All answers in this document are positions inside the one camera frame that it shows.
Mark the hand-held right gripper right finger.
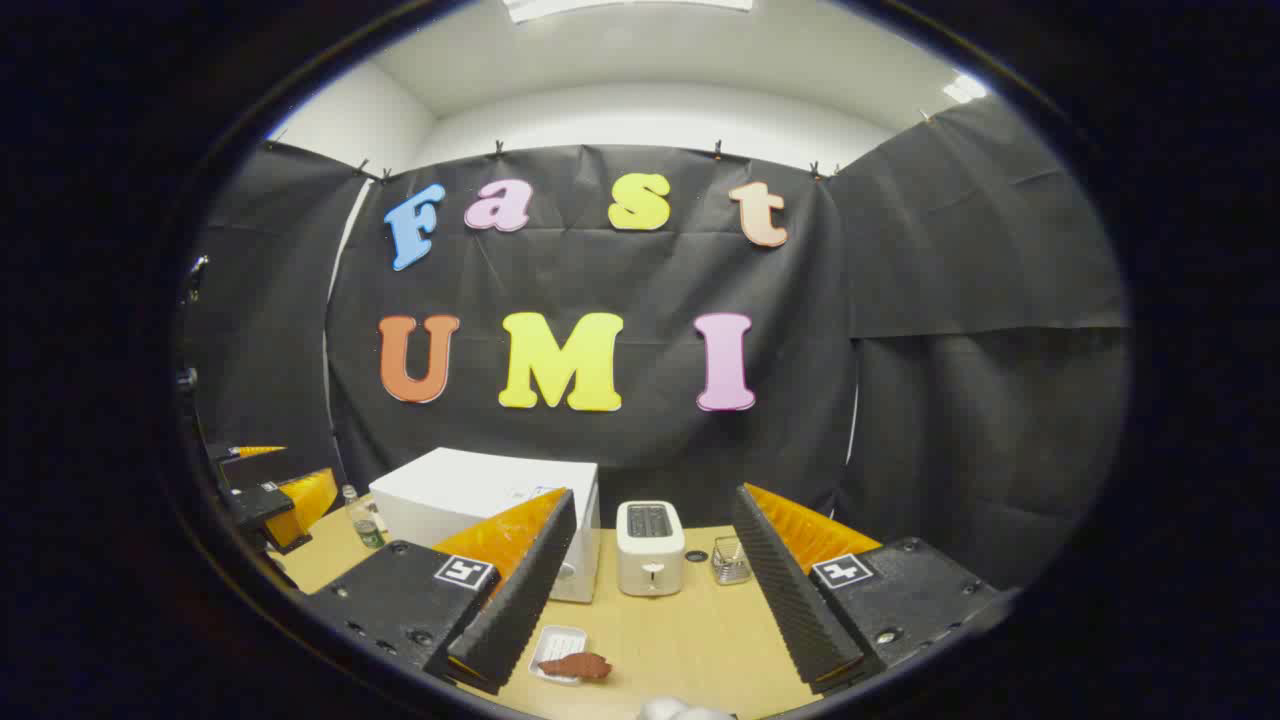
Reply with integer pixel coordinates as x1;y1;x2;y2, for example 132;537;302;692
731;483;1021;698

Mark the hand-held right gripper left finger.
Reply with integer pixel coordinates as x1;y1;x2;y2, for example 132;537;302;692
300;487;579;696

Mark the reddish brown meat piece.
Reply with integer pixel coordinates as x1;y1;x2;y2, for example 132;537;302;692
537;652;613;683

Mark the white microwave oven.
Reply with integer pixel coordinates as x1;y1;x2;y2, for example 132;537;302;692
368;447;602;604

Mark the small white rectangular tray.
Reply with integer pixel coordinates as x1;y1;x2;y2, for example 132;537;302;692
528;625;589;686

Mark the clear green label water bottle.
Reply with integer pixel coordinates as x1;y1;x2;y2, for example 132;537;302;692
342;485;386;550

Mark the white toaster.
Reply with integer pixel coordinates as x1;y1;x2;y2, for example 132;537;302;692
615;500;687;598

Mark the black backdrop cloth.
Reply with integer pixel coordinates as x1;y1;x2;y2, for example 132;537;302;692
180;95;1133;591

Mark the long ceiling light panel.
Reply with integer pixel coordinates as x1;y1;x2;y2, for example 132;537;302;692
503;0;754;24

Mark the wire utensil holder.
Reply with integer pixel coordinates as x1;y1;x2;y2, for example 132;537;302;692
712;537;753;586

